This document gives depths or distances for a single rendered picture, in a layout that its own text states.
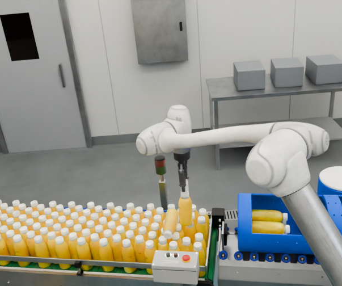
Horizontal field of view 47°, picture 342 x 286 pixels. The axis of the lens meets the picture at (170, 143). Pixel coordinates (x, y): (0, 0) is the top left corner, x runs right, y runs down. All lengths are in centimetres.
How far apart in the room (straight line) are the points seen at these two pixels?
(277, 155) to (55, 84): 431
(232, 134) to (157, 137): 30
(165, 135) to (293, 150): 54
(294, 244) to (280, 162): 83
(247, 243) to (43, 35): 386
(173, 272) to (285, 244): 53
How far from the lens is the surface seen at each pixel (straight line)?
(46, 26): 508
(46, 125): 549
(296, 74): 446
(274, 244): 194
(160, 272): 183
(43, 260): 220
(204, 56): 500
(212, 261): 211
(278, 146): 119
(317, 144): 131
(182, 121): 165
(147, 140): 153
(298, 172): 121
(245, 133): 146
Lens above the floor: 234
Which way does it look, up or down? 26 degrees down
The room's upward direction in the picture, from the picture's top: 5 degrees counter-clockwise
